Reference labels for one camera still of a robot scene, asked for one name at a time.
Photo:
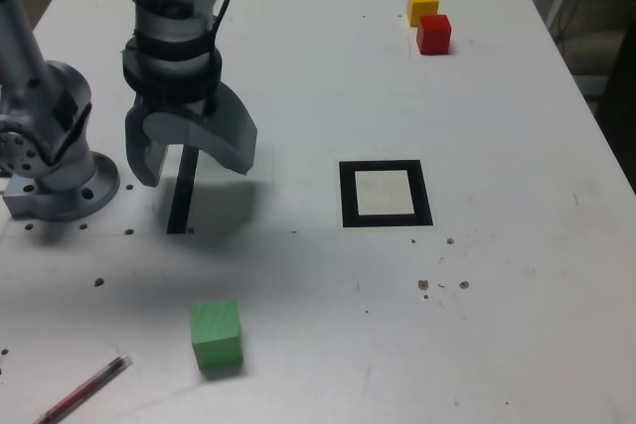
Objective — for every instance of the green cube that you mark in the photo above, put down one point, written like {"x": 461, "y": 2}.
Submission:
{"x": 216, "y": 334}

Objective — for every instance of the black tape strip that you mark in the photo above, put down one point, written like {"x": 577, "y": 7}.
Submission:
{"x": 179, "y": 205}

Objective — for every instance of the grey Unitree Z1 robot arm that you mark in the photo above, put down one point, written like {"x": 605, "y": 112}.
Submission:
{"x": 54, "y": 96}

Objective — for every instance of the red pen with clear barrel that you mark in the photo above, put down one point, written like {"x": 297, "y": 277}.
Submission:
{"x": 89, "y": 384}

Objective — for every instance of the black tape square outline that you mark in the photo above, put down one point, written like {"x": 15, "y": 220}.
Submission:
{"x": 348, "y": 195}

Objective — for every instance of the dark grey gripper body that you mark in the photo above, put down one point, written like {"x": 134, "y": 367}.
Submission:
{"x": 174, "y": 100}

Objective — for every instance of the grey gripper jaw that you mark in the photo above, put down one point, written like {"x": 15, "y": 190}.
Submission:
{"x": 223, "y": 131}
{"x": 139, "y": 156}

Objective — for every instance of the red cube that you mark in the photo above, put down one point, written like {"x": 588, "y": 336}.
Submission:
{"x": 434, "y": 37}

